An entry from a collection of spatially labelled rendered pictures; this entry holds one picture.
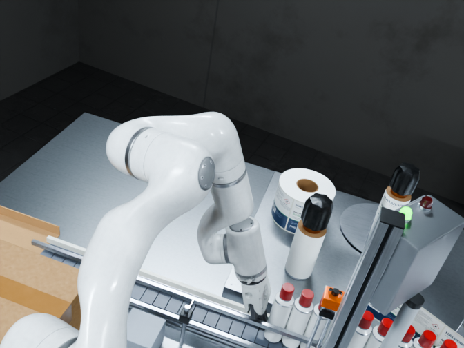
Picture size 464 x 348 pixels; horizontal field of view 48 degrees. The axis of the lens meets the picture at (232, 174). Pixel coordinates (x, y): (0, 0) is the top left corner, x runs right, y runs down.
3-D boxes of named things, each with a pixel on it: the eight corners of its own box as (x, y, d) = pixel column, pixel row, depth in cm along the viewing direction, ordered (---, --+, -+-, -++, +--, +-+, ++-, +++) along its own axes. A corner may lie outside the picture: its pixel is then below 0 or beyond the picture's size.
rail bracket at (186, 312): (193, 330, 148) (200, 292, 138) (184, 350, 142) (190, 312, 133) (183, 326, 149) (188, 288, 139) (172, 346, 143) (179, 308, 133)
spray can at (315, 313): (318, 343, 145) (339, 295, 133) (315, 358, 141) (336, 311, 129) (301, 337, 146) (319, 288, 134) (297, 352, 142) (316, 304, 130)
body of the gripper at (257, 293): (260, 286, 128) (266, 317, 134) (270, 259, 136) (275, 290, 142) (232, 284, 131) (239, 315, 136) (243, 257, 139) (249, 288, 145)
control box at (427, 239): (431, 284, 113) (469, 220, 102) (384, 317, 103) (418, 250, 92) (395, 255, 119) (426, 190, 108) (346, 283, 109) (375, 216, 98)
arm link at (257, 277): (261, 278, 127) (263, 287, 129) (269, 255, 134) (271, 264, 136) (229, 276, 130) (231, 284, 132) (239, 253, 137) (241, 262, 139)
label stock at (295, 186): (271, 230, 180) (279, 198, 171) (271, 195, 196) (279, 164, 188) (326, 239, 181) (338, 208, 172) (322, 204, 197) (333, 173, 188)
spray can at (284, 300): (282, 331, 147) (299, 282, 134) (279, 346, 142) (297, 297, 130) (265, 325, 147) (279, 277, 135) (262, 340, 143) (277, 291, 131)
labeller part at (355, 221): (423, 220, 198) (424, 218, 197) (423, 276, 174) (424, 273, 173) (344, 196, 203) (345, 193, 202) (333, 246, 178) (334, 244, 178)
